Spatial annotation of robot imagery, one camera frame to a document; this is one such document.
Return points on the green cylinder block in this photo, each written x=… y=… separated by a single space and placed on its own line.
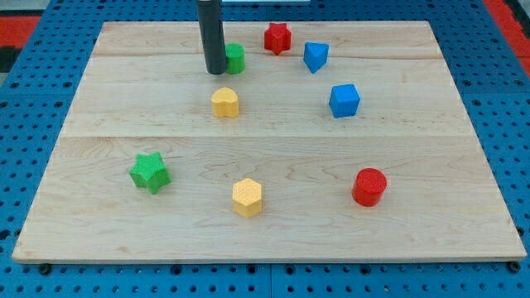
x=235 y=58

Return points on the blue triangle block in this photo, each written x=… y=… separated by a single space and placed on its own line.
x=315 y=55

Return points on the yellow hexagon block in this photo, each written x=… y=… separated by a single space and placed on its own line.
x=247 y=198

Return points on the red cylinder block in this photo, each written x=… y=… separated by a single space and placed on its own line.
x=369 y=186

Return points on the blue cube block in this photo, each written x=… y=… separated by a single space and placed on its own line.
x=344 y=100

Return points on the light wooden board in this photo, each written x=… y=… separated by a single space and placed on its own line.
x=145 y=89

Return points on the red star block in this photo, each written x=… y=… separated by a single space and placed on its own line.
x=277 y=38

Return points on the green star block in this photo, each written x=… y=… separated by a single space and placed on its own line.
x=150 y=172

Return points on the yellow heart block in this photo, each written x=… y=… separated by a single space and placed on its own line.
x=225 y=103

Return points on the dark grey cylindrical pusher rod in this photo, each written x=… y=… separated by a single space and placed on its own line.
x=212 y=35

